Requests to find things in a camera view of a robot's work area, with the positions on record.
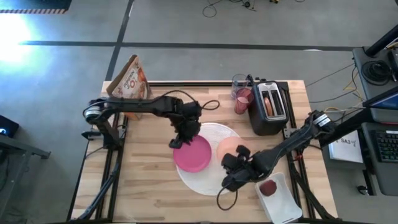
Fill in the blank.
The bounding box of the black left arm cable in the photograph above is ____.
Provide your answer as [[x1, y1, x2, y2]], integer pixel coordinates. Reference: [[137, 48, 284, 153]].
[[161, 90, 221, 111]]

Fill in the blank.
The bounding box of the striped hazard tape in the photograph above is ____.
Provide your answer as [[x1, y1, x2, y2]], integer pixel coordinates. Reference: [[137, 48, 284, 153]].
[[0, 8, 68, 14]]

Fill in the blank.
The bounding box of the magenta plastic plate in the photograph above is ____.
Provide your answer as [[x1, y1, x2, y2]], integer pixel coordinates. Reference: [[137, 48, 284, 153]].
[[173, 134, 213, 174]]

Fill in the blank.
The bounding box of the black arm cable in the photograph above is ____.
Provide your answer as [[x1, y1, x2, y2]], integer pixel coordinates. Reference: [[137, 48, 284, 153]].
[[161, 90, 221, 111], [216, 185, 239, 211]]

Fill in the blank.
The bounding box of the dark red plum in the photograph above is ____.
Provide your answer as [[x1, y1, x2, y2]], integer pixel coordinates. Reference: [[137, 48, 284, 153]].
[[259, 179, 278, 197]]

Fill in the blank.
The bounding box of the clear drinking glass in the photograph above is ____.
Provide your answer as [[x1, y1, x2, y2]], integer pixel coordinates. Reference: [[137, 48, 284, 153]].
[[231, 73, 251, 99]]

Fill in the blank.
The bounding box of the black computer keyboard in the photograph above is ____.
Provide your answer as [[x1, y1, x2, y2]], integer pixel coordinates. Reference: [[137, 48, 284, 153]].
[[374, 129, 398, 163]]

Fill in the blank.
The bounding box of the white paper sheet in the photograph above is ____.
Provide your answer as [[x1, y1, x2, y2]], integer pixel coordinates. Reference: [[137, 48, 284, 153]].
[[328, 129, 364, 164]]

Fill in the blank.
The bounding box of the white rectangular tray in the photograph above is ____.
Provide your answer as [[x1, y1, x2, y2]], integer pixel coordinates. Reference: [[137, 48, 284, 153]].
[[254, 172, 303, 224]]

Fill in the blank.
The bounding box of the black two-slot toaster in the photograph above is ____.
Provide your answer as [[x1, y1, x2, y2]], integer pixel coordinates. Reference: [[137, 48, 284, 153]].
[[248, 80, 290, 137]]

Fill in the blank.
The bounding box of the black floor cable loop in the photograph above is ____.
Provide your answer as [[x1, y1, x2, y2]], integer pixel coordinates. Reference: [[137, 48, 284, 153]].
[[201, 0, 218, 19]]

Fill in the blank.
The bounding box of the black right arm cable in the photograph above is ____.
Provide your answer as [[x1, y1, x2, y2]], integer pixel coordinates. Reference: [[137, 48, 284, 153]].
[[216, 185, 239, 211]]

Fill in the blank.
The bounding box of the white round woven placemat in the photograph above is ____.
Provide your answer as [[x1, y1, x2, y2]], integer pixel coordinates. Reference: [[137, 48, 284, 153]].
[[175, 122, 249, 197]]

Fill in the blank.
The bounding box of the pale pink plastic bowl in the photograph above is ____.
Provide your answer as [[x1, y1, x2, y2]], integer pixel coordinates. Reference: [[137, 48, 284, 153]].
[[216, 136, 249, 162]]

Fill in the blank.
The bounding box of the pink faceted plastic tumbler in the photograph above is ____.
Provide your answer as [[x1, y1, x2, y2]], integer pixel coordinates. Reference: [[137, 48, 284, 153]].
[[234, 88, 255, 115]]

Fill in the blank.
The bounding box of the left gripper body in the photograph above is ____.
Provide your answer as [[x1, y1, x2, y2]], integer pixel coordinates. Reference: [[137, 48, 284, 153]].
[[169, 119, 203, 149]]

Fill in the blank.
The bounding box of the black device with blue light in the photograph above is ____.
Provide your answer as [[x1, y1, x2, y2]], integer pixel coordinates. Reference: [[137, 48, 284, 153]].
[[0, 114, 20, 138]]

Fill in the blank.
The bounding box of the grey side desk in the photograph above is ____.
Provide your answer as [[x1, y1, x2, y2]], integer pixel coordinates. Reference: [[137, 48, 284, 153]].
[[352, 46, 398, 197]]

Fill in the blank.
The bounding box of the orange pumpkin cereal box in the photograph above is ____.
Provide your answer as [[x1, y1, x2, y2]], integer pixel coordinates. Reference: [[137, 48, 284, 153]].
[[106, 54, 153, 121]]

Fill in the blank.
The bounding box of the brown bagel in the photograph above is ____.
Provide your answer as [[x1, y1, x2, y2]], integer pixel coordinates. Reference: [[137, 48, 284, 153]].
[[264, 97, 274, 116]]

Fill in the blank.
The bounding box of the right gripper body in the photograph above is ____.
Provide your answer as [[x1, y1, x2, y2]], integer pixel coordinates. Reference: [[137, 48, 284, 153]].
[[220, 153, 261, 192]]

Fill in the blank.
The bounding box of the laptop with blue screen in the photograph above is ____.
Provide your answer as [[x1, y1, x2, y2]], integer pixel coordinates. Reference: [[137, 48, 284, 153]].
[[362, 85, 398, 124]]

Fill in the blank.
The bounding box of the dark metal pole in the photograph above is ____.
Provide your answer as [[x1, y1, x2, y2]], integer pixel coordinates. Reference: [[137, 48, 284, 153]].
[[365, 24, 398, 58]]

